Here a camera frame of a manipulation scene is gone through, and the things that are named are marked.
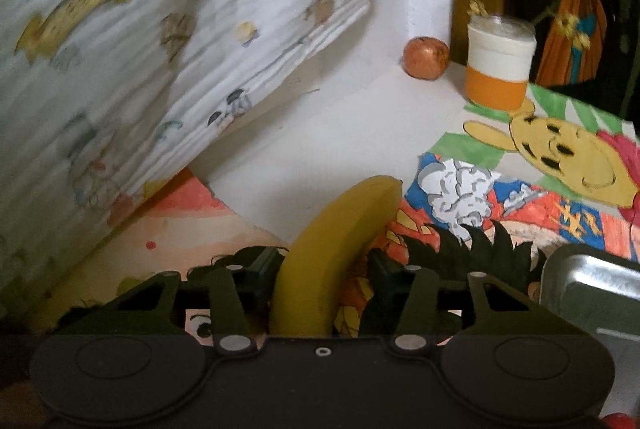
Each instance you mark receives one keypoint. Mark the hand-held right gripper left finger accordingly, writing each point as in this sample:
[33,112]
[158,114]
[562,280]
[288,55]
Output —
[262,279]

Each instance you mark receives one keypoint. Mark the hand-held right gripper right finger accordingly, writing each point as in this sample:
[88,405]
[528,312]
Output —
[387,276]

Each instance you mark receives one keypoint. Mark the yellow banana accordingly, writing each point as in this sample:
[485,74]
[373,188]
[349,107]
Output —
[320,259]

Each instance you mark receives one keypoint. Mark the metal tray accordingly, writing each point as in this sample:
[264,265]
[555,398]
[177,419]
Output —
[595,294]

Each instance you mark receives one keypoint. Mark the red tomato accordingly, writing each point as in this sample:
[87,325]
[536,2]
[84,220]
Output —
[619,423]

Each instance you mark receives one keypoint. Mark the red apple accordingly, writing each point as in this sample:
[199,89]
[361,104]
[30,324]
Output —
[426,57]

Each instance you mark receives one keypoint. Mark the yellow bear drawing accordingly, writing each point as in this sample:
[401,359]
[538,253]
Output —
[575,149]

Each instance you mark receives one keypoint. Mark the orange and white cup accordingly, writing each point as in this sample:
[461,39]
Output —
[500,69]

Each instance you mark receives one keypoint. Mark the white cartoon printed blanket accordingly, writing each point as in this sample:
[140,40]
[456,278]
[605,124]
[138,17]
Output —
[125,59]

